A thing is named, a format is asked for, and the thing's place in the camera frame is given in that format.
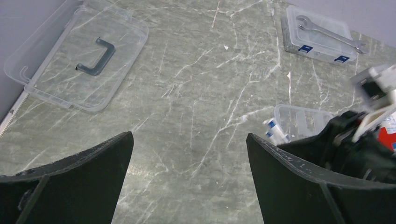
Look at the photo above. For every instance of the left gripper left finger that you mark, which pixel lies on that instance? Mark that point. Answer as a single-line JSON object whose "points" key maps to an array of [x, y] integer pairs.
{"points": [[83, 188]]}

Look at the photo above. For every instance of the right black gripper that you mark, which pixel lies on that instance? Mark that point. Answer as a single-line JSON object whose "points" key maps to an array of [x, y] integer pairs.
{"points": [[334, 150]]}

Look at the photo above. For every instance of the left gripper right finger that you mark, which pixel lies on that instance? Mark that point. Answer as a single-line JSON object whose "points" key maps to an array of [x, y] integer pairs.
{"points": [[291, 190]]}

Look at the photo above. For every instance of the clear divided organizer tray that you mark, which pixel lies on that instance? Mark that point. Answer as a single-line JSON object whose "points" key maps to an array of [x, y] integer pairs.
{"points": [[299, 122]]}

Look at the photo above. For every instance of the clear first aid box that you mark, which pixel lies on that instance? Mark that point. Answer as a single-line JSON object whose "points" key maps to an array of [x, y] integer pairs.
{"points": [[387, 132]]}

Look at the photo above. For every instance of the silver wrench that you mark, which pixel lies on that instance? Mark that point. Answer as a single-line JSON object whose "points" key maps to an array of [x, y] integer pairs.
{"points": [[308, 25]]}

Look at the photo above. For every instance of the clear screw box blue latches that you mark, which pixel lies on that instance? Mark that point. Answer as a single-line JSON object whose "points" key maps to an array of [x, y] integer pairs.
{"points": [[314, 44]]}

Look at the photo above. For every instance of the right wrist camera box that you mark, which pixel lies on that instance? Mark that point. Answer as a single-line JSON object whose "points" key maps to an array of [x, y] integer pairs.
{"points": [[377, 87]]}

